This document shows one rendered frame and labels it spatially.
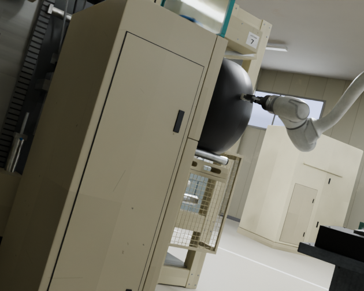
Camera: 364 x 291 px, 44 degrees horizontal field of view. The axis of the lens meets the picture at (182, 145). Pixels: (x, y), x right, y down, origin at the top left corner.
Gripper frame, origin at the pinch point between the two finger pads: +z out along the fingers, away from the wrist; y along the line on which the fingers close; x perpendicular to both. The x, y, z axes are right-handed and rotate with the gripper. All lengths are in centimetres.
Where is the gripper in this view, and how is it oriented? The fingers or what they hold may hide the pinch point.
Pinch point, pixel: (245, 97)
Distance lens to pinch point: 232.1
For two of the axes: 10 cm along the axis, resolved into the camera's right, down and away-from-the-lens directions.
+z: -4.8, -2.4, 8.4
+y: -8.0, -2.6, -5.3
